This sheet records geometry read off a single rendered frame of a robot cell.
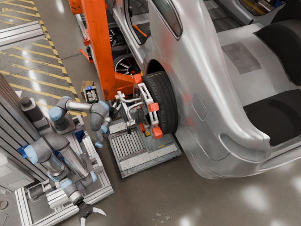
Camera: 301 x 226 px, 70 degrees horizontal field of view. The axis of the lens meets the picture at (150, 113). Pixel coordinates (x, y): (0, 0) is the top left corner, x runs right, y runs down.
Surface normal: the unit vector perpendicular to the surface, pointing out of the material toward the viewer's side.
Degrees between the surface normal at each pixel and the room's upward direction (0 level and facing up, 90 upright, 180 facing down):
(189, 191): 0
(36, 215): 0
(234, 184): 0
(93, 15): 90
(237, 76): 22
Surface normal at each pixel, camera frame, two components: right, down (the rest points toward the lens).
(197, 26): -0.38, -0.21
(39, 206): 0.04, -0.55
